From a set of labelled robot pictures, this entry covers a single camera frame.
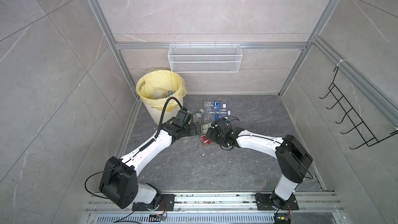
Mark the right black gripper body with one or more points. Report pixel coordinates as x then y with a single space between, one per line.
214 136

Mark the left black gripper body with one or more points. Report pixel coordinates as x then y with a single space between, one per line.
190 129

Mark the clear bottle white printed label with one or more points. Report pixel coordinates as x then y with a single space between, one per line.
205 127

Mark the red yellow label bottle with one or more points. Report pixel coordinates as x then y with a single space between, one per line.
205 140

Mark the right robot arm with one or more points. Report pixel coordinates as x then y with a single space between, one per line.
293 159

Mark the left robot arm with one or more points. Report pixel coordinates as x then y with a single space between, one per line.
119 181

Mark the yellow plastic bin liner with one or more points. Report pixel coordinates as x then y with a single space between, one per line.
165 79

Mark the Pocari Sweat clear bottle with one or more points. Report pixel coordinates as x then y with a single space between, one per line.
209 118

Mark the clear bottle blue label top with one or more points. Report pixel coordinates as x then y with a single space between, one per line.
214 105

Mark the white wire mesh basket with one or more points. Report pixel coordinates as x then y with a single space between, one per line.
205 58

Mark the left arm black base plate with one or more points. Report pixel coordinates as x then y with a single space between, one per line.
166 201

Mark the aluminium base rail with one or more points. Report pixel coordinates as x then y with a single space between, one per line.
321 207

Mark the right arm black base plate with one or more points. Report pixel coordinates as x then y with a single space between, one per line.
268 202

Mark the black wire hook rack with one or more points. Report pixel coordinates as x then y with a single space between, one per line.
358 125

